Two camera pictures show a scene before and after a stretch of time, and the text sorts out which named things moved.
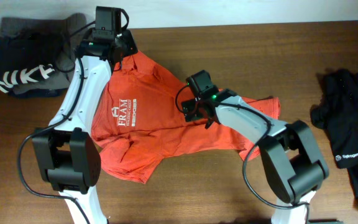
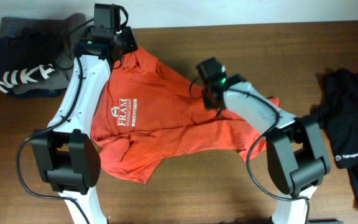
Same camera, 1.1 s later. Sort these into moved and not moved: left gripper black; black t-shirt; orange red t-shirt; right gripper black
Moved: right gripper black
Not moved: black t-shirt; left gripper black; orange red t-shirt
